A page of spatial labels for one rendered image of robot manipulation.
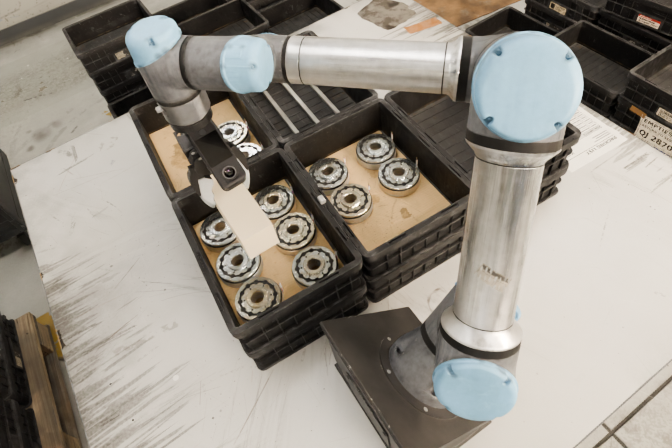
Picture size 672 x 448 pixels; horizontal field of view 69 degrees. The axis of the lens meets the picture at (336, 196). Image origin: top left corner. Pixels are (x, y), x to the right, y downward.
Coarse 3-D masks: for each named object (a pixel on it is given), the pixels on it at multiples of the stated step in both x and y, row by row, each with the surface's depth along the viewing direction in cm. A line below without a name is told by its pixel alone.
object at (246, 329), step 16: (256, 160) 120; (288, 160) 118; (192, 192) 115; (176, 208) 113; (320, 208) 108; (336, 224) 105; (192, 240) 107; (208, 272) 101; (336, 272) 98; (352, 272) 99; (320, 288) 96; (224, 304) 96; (288, 304) 94; (224, 320) 94; (256, 320) 93; (272, 320) 95; (240, 336) 93
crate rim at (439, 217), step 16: (352, 112) 126; (320, 128) 124; (288, 144) 121; (304, 176) 114; (464, 176) 108; (448, 208) 104; (464, 208) 106; (416, 224) 102; (432, 224) 103; (352, 240) 102; (400, 240) 100; (368, 256) 99
